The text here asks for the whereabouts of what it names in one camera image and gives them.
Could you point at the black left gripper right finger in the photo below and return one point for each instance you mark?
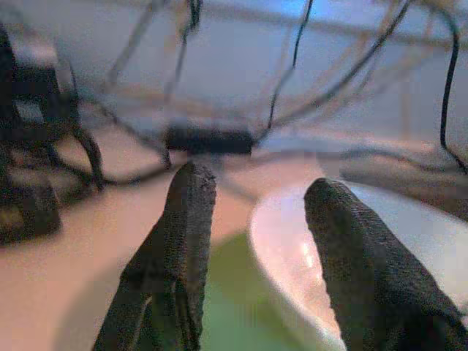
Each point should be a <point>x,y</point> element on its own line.
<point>365,274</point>

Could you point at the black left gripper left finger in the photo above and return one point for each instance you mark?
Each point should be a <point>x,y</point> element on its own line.
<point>179,234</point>

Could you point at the white bowl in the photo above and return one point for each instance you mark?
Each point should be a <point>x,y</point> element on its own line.
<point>285,237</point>

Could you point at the light green plate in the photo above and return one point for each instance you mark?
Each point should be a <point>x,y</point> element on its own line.
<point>234,311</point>

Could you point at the black power adapter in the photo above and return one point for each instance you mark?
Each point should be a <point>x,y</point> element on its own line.
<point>208,140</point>

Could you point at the black box device white label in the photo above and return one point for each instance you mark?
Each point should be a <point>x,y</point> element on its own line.
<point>33,95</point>

